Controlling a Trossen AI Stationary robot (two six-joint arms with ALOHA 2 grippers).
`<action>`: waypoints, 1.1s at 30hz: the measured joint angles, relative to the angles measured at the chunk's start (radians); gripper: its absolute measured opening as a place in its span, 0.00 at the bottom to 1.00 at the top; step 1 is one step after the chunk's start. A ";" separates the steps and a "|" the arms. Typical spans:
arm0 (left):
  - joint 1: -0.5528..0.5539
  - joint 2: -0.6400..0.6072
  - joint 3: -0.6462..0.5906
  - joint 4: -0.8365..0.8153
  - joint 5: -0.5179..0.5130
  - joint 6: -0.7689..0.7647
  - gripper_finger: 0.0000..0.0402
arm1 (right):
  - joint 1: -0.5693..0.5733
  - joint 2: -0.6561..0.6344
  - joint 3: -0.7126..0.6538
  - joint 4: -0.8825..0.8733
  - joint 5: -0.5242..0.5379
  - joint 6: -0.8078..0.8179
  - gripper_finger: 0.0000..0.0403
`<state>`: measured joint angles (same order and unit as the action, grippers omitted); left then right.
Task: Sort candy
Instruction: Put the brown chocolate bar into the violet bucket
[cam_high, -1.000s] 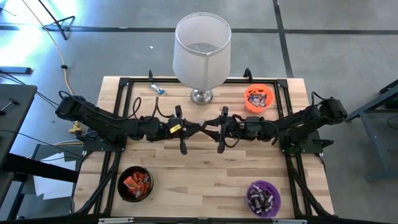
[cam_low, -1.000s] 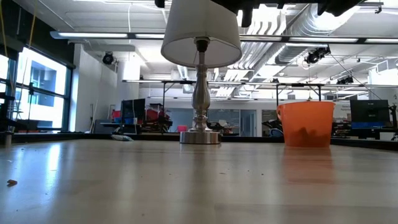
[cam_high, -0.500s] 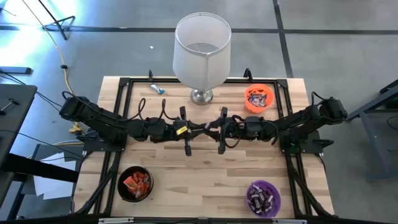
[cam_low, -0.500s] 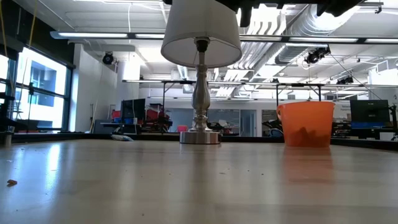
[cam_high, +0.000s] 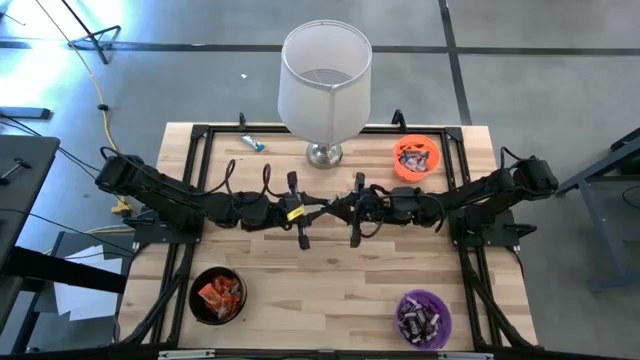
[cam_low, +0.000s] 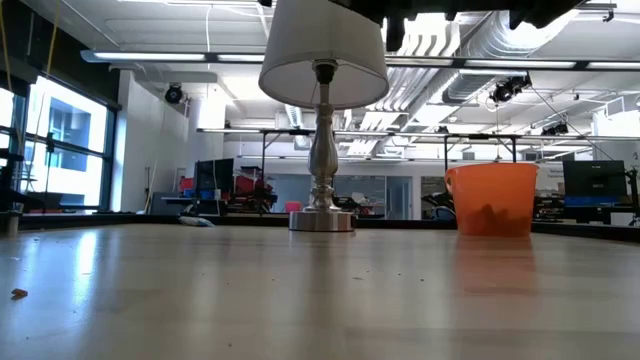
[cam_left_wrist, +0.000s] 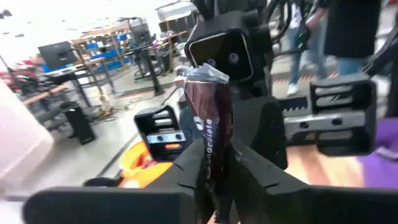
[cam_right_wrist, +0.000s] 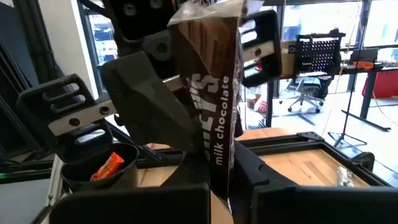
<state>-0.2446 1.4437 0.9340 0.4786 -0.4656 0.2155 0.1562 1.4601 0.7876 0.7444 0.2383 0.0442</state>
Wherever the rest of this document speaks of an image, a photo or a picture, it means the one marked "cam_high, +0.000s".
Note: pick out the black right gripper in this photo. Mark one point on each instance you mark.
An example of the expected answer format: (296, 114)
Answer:
(380, 205)

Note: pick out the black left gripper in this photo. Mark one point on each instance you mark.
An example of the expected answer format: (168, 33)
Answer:
(281, 207)

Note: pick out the orange Reese's candy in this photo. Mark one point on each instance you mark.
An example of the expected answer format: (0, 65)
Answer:
(224, 302)
(235, 295)
(225, 312)
(222, 282)
(209, 292)

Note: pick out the purple plastic bucket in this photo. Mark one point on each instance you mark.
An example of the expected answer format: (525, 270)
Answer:
(446, 312)

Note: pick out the black plastic bucket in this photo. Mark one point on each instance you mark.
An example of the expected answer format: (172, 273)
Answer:
(194, 300)

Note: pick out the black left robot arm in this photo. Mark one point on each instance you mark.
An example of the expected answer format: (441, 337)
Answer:
(175, 197)

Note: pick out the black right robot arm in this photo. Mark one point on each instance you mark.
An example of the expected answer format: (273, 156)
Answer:
(475, 197)

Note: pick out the orange pumpkin bucket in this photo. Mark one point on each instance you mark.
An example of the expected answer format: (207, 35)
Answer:
(420, 177)

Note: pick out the black table clamp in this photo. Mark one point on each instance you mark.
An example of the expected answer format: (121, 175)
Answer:
(242, 119)
(398, 119)

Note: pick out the silver lamp with white shade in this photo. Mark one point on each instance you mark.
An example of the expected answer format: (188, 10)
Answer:
(325, 100)

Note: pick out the white paper sheets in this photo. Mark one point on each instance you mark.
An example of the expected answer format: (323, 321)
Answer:
(85, 305)

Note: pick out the black metal stand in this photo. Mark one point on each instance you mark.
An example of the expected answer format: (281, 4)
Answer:
(90, 34)

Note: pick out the dark grey side table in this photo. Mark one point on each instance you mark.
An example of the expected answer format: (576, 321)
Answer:
(25, 210)

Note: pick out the black flat bar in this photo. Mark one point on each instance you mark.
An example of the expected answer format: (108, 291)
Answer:
(25, 113)

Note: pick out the black aluminium table frame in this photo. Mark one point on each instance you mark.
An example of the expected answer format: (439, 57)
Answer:
(240, 129)

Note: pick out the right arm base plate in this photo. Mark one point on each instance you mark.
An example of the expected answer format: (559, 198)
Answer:
(505, 236)

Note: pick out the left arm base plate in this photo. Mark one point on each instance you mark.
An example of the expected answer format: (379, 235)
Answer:
(150, 232)

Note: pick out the white frame label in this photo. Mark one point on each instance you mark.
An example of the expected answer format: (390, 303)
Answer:
(185, 354)
(465, 356)

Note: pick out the grey metal cart frame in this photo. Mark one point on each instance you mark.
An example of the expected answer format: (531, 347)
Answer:
(595, 171)

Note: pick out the black frame beam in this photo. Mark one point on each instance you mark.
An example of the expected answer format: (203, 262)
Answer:
(60, 270)

